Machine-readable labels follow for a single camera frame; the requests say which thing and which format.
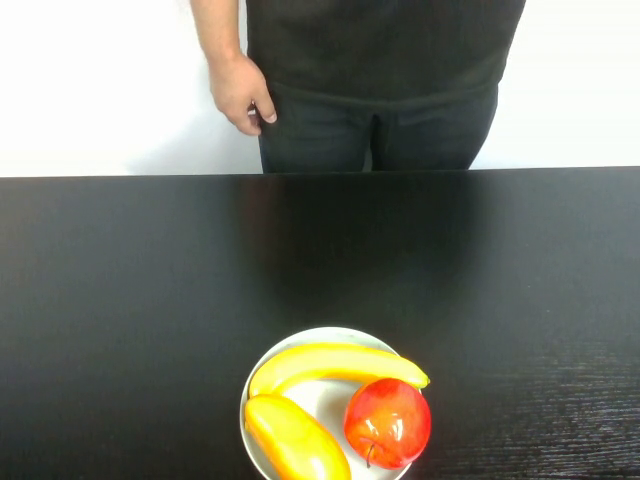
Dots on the person's right hand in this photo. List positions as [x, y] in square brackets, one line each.
[235, 95]

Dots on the yellow banana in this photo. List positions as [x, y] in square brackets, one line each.
[330, 361]

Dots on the dark trousers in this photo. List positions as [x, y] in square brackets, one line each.
[320, 135]

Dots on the black shirt torso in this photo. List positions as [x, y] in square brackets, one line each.
[380, 45]

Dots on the white round plate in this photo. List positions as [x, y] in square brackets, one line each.
[325, 405]

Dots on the yellow orange mango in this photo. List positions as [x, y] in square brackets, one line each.
[295, 440]

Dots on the red apple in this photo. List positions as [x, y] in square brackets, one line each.
[387, 422]

